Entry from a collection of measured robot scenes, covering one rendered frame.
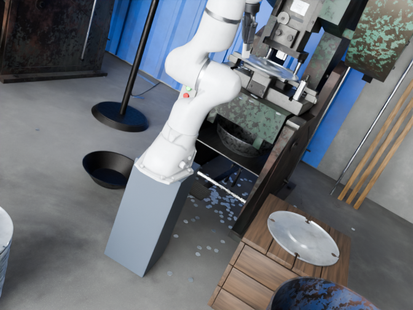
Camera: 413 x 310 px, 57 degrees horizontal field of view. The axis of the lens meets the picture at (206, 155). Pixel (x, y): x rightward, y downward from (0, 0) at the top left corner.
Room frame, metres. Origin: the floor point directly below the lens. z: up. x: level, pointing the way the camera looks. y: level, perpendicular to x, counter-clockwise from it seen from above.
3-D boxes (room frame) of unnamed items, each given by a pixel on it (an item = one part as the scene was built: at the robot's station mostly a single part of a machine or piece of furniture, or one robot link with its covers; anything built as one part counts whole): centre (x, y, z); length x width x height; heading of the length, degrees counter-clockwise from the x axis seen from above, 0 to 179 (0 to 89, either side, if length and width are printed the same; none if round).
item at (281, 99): (1.94, -0.15, 0.68); 0.45 x 0.30 x 0.06; 71
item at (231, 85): (1.20, 0.07, 0.71); 0.18 x 0.11 x 0.25; 82
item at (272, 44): (1.95, -0.15, 0.86); 0.20 x 0.16 x 0.05; 71
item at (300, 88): (1.77, -0.28, 0.75); 0.03 x 0.03 x 0.10; 71
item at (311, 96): (1.89, -0.31, 0.76); 0.17 x 0.06 x 0.10; 71
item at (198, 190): (1.81, -0.11, 0.14); 0.59 x 0.10 x 0.05; 161
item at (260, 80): (1.78, -0.09, 0.72); 0.25 x 0.14 x 0.14; 161
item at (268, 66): (1.82, -0.11, 0.78); 0.29 x 0.29 x 0.01
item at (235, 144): (1.94, -0.15, 0.36); 0.34 x 0.34 x 0.10
